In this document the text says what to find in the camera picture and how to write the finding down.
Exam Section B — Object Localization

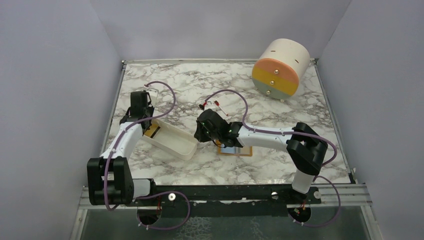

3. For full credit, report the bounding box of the cylindrical pastel drawer box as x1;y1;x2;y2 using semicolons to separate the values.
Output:
251;38;310;101

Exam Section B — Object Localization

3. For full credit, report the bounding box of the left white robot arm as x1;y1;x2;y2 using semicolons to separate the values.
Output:
87;90;155;206

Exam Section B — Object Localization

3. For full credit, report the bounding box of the black metal base rail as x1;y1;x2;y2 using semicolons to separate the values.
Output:
91;177;322;220

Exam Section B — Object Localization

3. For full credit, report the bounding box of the red and white marker pen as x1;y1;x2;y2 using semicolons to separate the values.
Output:
213;100;229;116

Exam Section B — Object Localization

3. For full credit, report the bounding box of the yellow leather card holder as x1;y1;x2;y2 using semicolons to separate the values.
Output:
214;140;253;157

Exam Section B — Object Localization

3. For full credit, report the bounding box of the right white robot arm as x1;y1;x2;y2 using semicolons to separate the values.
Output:
194;109;331;204

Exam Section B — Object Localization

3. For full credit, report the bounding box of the white oval plastic tray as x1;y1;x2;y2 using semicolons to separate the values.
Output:
141;119;198;161

